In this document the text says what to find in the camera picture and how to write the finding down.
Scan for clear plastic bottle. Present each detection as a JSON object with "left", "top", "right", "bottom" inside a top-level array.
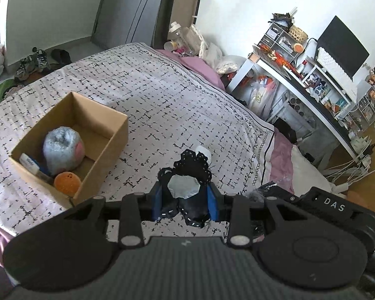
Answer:
[{"left": 168, "top": 22, "right": 203, "bottom": 56}]

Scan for pink bed sheet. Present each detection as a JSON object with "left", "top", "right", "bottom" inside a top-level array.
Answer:
[{"left": 0, "top": 49, "right": 295, "bottom": 269}]

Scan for grey drawer organizer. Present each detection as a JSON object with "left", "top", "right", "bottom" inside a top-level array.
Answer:
[{"left": 259, "top": 24, "right": 297, "bottom": 62}]

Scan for white pillow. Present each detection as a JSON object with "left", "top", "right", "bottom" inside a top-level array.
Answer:
[{"left": 291, "top": 145, "right": 332, "bottom": 197}]

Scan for patterned white bed blanket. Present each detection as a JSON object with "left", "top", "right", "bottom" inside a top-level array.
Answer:
[{"left": 0, "top": 41, "right": 276, "bottom": 245}]

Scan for white desk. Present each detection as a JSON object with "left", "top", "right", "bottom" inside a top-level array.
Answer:
[{"left": 226, "top": 53, "right": 358, "bottom": 163}]

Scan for white shopping bag under desk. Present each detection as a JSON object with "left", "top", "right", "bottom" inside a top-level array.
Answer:
[{"left": 248, "top": 75, "right": 280, "bottom": 121}]

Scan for brown cardboard box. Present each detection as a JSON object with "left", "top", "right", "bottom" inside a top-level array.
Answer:
[{"left": 10, "top": 92, "right": 129, "bottom": 209}]

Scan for black monitor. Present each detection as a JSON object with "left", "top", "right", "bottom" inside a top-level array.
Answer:
[{"left": 317, "top": 15, "right": 369, "bottom": 79}]

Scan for white keyboard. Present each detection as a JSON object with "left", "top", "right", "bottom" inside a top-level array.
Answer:
[{"left": 316, "top": 47, "right": 354, "bottom": 94}]

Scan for grey door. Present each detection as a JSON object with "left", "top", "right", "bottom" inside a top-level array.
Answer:
[{"left": 91, "top": 0, "right": 161, "bottom": 50}]

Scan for leaning brown board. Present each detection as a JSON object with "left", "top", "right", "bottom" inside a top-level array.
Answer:
[{"left": 151, "top": 0, "right": 201, "bottom": 49}]

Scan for shoes on floor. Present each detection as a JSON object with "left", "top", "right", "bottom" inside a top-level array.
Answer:
[{"left": 14, "top": 47, "right": 72, "bottom": 83}]

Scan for woven basket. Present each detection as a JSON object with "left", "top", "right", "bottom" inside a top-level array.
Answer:
[{"left": 288, "top": 24, "right": 308, "bottom": 44}]

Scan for grey pink plush toy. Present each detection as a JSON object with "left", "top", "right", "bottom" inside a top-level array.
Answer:
[{"left": 43, "top": 126, "right": 85, "bottom": 176}]

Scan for plush hamburger toy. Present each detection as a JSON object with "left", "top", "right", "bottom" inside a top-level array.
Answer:
[{"left": 54, "top": 171, "right": 82, "bottom": 197}]

